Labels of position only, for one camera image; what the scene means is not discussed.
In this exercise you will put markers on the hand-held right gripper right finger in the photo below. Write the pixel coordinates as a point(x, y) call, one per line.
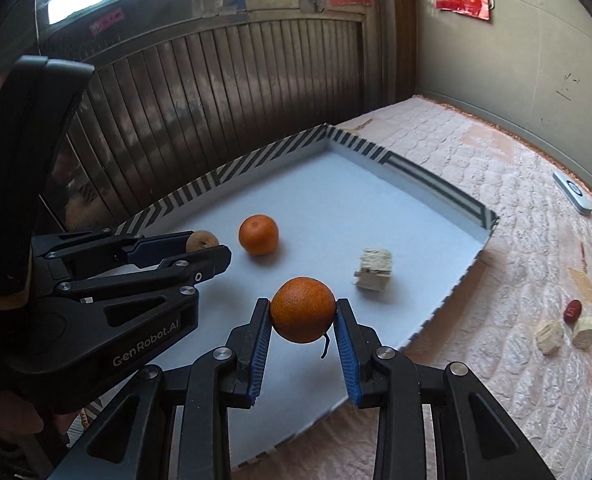
point(348, 360)

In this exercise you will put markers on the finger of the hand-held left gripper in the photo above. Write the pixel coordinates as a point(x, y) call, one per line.
point(211, 261)
point(162, 247)

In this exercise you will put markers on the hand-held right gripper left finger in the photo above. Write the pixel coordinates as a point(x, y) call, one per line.
point(257, 355)

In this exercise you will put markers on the brown round fruit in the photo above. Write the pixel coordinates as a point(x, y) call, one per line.
point(204, 241)

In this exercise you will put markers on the large orange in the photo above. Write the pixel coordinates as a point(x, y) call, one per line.
point(301, 310)

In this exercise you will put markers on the white striped-rim cardboard tray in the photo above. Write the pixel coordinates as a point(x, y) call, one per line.
point(336, 200)

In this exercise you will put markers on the beige spongy chunk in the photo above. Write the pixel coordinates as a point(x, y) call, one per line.
point(549, 338)
point(584, 333)
point(372, 270)

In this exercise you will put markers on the wooden slatted door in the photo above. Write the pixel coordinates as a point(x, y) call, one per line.
point(216, 90)

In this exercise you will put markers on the pink quilted bedspread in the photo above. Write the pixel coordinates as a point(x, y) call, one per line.
point(516, 260)

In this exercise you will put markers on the red date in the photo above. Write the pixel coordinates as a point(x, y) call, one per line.
point(572, 311)

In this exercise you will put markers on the flat white electronic device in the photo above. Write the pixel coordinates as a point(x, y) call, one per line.
point(572, 193)

